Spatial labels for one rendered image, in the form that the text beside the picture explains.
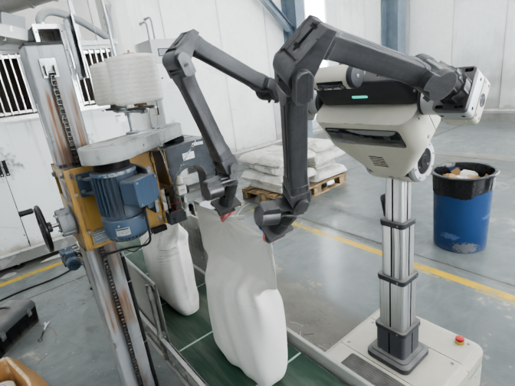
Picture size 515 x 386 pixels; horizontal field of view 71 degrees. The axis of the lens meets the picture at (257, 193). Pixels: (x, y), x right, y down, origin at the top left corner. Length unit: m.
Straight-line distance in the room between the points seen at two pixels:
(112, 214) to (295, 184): 0.65
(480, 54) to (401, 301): 7.95
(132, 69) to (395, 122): 0.83
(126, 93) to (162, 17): 4.86
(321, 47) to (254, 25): 6.31
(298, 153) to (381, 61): 0.26
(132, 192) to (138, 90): 0.33
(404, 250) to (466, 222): 1.70
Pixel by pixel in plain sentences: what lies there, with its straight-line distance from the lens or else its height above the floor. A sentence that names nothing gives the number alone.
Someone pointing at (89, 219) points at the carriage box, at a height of 1.14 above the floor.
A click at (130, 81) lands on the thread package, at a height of 1.60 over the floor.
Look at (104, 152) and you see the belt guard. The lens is 1.21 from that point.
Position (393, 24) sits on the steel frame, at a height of 2.28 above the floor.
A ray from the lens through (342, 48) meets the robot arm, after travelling 0.77.
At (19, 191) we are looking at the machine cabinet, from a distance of 4.18.
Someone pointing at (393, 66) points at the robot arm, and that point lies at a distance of 0.88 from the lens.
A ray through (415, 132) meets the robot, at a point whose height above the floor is 1.35.
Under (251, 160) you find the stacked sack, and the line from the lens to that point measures 4.50.
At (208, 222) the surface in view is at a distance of 1.52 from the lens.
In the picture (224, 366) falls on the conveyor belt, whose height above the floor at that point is 0.38.
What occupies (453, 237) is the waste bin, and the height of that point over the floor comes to 0.14.
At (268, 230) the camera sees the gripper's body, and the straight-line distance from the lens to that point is 1.10.
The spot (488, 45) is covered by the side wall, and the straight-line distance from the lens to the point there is 9.22.
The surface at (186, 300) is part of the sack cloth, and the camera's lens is 2.08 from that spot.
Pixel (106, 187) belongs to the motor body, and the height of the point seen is 1.29.
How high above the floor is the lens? 1.58
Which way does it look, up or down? 18 degrees down
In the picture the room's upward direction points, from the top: 7 degrees counter-clockwise
